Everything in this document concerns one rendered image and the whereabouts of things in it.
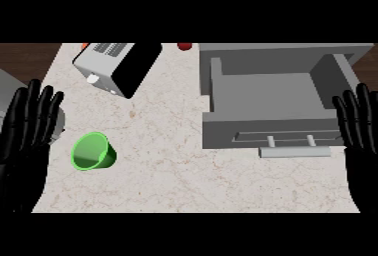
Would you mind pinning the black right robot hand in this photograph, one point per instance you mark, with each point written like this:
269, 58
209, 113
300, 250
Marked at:
362, 166

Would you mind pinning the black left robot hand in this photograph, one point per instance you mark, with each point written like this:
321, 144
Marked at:
20, 140

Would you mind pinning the green cup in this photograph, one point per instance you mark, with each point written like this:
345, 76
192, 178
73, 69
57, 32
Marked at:
91, 151

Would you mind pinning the grey drawer box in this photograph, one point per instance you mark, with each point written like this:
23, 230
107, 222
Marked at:
266, 93

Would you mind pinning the grey toaster oven, black door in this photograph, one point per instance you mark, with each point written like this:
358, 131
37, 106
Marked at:
101, 61

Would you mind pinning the orange object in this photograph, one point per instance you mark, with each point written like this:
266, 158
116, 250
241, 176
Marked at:
85, 45

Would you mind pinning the grey cabinet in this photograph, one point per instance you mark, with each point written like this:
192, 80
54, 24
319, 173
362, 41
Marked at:
275, 53

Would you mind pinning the red round object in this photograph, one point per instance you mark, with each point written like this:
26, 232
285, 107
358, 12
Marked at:
185, 46

